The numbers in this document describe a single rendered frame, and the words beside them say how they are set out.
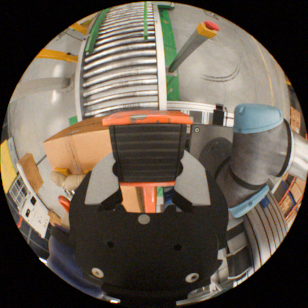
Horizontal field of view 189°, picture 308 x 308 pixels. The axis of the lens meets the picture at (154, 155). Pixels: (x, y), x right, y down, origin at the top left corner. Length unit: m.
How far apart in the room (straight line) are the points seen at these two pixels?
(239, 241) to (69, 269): 0.55
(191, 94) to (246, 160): 1.28
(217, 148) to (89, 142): 0.36
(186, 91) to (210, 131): 1.09
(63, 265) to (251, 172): 0.47
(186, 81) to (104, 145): 1.27
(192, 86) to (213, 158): 1.21
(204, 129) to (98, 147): 0.30
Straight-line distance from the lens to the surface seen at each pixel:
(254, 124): 0.17
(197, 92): 1.45
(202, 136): 0.33
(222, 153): 0.31
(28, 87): 1.39
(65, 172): 0.43
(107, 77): 0.86
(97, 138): 0.29
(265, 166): 0.19
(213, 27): 0.54
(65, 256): 0.34
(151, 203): 0.19
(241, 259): 0.49
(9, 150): 7.63
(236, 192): 0.24
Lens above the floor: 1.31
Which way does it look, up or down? 61 degrees down
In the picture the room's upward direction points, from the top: 176 degrees clockwise
